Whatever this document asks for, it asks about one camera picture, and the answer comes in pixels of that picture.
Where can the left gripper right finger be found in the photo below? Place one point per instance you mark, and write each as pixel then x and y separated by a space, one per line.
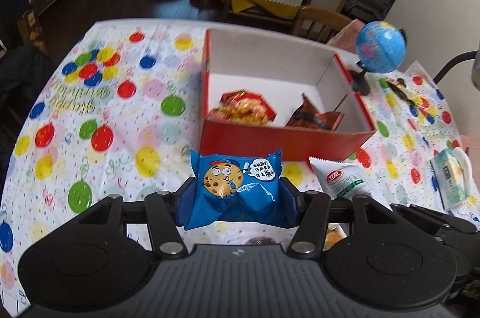
pixel 309 212

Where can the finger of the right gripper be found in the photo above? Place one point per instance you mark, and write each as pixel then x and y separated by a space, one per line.
pixel 452 230

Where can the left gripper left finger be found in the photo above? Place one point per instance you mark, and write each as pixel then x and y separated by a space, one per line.
pixel 165 212

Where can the white green snack packet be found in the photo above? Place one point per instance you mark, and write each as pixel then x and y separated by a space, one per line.
pixel 344 180

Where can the blue cookie snack packet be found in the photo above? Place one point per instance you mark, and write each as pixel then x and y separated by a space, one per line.
pixel 237 189

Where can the tissue pack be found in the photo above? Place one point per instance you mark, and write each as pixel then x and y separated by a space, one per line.
pixel 453 172

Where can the dark orange snack packet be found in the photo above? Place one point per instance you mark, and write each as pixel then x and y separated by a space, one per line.
pixel 308 116

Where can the colourful balloon tablecloth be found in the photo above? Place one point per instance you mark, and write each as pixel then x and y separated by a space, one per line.
pixel 121 114

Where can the opened wrapper on table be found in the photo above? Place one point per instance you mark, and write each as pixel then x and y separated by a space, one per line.
pixel 401 92

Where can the red orange snack bag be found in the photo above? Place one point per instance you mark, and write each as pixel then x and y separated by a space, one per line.
pixel 243 107

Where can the red cardboard box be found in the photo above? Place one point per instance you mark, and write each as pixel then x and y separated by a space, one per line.
pixel 283 69

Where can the small blue globe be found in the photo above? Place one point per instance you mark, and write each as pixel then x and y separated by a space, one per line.
pixel 381 49

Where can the wooden chair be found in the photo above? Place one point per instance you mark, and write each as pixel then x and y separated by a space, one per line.
pixel 318 23

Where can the brown paper bag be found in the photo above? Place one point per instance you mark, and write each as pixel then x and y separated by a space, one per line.
pixel 30 30

